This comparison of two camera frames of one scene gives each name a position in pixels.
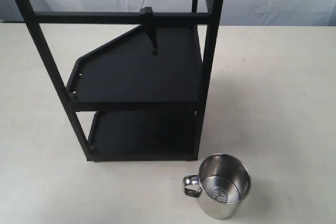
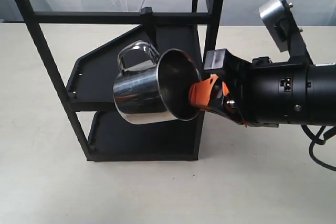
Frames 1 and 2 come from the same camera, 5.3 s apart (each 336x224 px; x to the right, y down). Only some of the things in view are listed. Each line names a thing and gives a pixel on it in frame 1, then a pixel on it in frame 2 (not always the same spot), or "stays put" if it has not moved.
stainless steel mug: [222, 183] -> [158, 92]
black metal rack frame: [138, 97] stays put
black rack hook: [148, 16] stays put
